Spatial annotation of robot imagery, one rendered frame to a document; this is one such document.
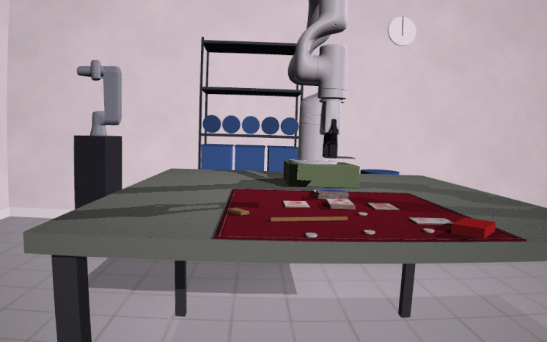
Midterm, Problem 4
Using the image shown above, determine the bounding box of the red rectangular box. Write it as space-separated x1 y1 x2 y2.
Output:
451 218 496 239

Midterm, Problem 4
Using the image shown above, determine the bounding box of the tan flat block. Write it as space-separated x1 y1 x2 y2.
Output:
229 208 249 215

